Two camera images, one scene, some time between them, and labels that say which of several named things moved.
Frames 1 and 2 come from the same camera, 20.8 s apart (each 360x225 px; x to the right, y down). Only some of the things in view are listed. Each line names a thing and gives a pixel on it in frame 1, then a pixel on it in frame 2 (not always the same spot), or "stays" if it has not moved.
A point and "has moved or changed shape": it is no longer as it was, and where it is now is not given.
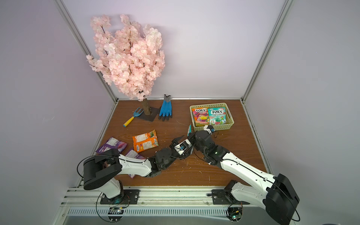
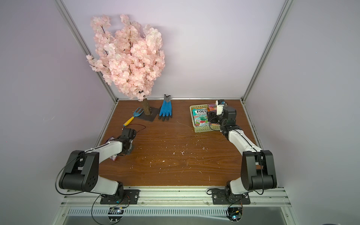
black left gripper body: [171, 154] to [131, 148]
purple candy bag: [131, 153] to [212, 107]
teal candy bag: [217, 116] has moved or changed shape
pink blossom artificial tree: [130, 58] stays
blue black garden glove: [166, 110] stays
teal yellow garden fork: [135, 114] stays
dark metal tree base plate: [153, 112] stays
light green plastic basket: [229, 120] stays
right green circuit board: [235, 213] stays
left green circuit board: [116, 210] stays
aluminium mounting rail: [158, 206] stays
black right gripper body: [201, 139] to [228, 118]
